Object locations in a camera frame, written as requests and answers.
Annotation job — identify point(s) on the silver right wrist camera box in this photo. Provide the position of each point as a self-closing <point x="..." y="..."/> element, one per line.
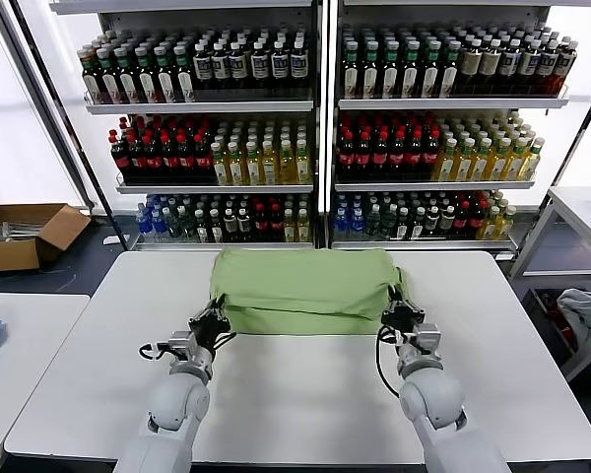
<point x="427" y="340"/>

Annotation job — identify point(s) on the brown cardboard box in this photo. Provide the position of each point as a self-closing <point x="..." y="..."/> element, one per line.
<point x="10" y="256"/>

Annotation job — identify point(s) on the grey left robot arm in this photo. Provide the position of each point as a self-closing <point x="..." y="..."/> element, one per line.
<point x="177" y="399"/>

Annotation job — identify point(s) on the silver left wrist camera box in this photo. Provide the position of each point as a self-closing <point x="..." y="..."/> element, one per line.
<point x="182" y="344"/>

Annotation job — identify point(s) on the small dark bottle beige label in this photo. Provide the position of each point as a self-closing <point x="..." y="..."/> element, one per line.
<point x="244" y="225"/>
<point x="230" y="226"/>
<point x="431" y="224"/>
<point x="446" y="222"/>

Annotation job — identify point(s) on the red fabric item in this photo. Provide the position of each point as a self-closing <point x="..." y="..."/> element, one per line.
<point x="561" y="320"/>

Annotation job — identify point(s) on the thin black window post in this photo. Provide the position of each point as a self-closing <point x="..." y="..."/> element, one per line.
<point x="73" y="123"/>

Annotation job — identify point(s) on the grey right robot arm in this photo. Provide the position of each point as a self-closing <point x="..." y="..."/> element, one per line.
<point x="431" y="394"/>

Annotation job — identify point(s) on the grey metal shelf unit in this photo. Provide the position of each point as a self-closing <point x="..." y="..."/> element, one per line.
<point x="448" y="104"/>
<point x="202" y="107"/>

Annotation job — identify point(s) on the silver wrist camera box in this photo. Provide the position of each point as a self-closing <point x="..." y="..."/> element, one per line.
<point x="427" y="340"/>
<point x="182" y="344"/>

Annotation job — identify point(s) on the blue water bottle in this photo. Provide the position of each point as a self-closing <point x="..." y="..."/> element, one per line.
<point x="159" y="227"/>
<point x="144" y="227"/>
<point x="341" y="224"/>
<point x="357" y="224"/>

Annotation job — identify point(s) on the cola bottle red cap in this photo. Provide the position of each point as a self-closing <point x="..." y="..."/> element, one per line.
<point x="364" y="160"/>
<point x="413" y="160"/>
<point x="152" y="162"/>
<point x="136" y="162"/>
<point x="276" y="226"/>
<point x="119" y="162"/>
<point x="397" y="160"/>
<point x="477" y="222"/>
<point x="430" y="160"/>
<point x="347" y="160"/>
<point x="186" y="162"/>
<point x="380" y="160"/>
<point x="170" y="162"/>
<point x="203" y="162"/>
<point x="261" y="226"/>
<point x="461" y="224"/>

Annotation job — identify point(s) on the dark tea bottle green cap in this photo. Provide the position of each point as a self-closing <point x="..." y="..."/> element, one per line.
<point x="108" y="79"/>
<point x="351" y="74"/>
<point x="166" y="79"/>
<point x="430" y="74"/>
<point x="126" y="79"/>
<point x="389" y="74"/>
<point x="410" y="74"/>
<point x="91" y="79"/>
<point x="449" y="74"/>
<point x="370" y="74"/>
<point x="145" y="79"/>
<point x="183" y="79"/>

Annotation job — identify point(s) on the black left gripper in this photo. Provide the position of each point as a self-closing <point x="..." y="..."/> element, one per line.
<point x="209" y="330"/>

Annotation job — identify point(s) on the dark drink bottle blue label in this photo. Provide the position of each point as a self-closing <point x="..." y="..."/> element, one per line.
<point x="510" y="64"/>
<point x="220" y="66"/>
<point x="203" y="66"/>
<point x="237" y="66"/>
<point x="529" y="64"/>
<point x="280" y="65"/>
<point x="259" y="66"/>
<point x="299" y="64"/>
<point x="548" y="64"/>

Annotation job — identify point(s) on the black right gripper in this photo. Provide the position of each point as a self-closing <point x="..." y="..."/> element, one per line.
<point x="401" y="322"/>

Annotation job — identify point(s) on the dark drink bottle beige label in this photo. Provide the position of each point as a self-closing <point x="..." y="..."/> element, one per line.
<point x="471" y="64"/>
<point x="491" y="64"/>

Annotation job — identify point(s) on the reddish drink bottle white label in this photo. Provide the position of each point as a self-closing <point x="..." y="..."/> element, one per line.
<point x="565" y="64"/>

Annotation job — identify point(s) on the grey-framed white side table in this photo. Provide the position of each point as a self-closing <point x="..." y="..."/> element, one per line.
<point x="581" y="207"/>

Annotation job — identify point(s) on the yellow juice bottle green label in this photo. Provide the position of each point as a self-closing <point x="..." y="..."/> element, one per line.
<point x="447" y="165"/>
<point x="286" y="170"/>
<point x="236" y="170"/>
<point x="464" y="165"/>
<point x="517" y="165"/>
<point x="289" y="227"/>
<point x="532" y="165"/>
<point x="492" y="225"/>
<point x="303" y="170"/>
<point x="499" y="165"/>
<point x="220" y="170"/>
<point x="252" y="170"/>
<point x="303" y="226"/>
<point x="269" y="170"/>
<point x="481" y="165"/>
<point x="507" y="224"/>

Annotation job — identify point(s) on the grey metal brackets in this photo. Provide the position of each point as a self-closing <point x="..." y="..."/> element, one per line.
<point x="15" y="230"/>

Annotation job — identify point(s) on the green t-shirt red print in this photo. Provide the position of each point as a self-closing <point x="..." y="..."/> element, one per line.
<point x="305" y="286"/>

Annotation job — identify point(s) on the grey crumpled cloth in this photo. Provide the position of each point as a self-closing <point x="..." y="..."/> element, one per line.
<point x="583" y="315"/>

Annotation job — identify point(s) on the plain white side table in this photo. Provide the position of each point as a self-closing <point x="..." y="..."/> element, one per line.
<point x="29" y="345"/>

